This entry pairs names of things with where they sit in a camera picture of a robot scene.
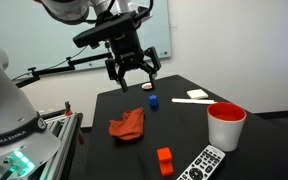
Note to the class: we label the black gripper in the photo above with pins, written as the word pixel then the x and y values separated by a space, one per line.
pixel 127 50

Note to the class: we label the orange rectangular block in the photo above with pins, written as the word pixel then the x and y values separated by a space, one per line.
pixel 165 161

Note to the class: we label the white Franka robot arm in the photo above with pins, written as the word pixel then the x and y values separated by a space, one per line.
pixel 4 113

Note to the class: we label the small blue block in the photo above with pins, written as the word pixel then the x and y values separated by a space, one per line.
pixel 153 101

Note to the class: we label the red white round disc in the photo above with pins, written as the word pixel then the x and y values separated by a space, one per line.
pixel 147 86

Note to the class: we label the orange cloth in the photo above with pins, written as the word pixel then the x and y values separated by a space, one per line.
pixel 127 125

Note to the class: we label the white stick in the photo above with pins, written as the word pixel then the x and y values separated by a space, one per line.
pixel 192 100

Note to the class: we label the pale yellow pad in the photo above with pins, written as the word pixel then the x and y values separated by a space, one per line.
pixel 197 94

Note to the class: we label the glass whiteboard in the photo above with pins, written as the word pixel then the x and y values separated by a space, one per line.
pixel 34 40

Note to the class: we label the white cup red inside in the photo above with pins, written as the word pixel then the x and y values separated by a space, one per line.
pixel 225 130

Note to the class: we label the white remote control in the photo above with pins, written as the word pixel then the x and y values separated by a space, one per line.
pixel 202 165

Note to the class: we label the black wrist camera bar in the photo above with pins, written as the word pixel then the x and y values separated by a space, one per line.
pixel 104 31

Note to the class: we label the aluminium frame rail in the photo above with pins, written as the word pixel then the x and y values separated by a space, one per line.
pixel 62 140

